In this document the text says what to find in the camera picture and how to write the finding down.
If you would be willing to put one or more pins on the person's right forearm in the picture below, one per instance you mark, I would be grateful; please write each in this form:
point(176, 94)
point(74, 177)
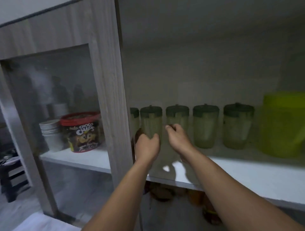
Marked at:
point(228, 192)

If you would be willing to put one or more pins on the clear jar with green lid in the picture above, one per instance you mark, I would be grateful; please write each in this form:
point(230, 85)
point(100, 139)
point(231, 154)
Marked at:
point(205, 128)
point(134, 119)
point(151, 121)
point(237, 129)
point(178, 116)

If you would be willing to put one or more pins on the wooden kitchen cabinet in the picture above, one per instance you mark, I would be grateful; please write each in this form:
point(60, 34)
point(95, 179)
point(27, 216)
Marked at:
point(202, 47)

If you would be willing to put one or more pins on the person's left hand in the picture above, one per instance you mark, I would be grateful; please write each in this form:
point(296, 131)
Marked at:
point(146, 148)

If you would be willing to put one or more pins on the person's left thumb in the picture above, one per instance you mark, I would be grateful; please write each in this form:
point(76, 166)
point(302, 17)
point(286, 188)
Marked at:
point(155, 139)

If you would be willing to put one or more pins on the person's right fingers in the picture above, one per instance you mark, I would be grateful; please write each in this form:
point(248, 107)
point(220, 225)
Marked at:
point(172, 127)

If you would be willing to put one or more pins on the white cabinet shelf board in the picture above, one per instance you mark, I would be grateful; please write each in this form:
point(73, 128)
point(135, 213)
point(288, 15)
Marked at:
point(250, 173)

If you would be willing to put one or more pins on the person's left forearm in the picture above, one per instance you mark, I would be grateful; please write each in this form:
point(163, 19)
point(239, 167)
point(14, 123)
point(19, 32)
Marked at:
point(124, 197)

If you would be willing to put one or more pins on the wood framed glass cabinet door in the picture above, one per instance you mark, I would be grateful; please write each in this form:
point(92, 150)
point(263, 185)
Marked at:
point(107, 78)

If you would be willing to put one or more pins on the brown packets under shelf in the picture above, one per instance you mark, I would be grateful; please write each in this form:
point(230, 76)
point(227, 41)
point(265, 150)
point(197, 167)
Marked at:
point(205, 204)

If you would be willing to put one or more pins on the stack of white cups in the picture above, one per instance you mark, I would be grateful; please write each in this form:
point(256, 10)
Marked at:
point(51, 133)

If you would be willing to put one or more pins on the cereal tub with red lid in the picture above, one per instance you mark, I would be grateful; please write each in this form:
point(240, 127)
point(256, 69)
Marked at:
point(83, 133)

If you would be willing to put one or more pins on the person's right hand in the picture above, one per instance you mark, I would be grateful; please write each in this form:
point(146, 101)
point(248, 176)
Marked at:
point(180, 142)

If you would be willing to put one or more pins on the large lime green plastic container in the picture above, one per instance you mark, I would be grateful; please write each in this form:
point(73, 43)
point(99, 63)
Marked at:
point(282, 126)

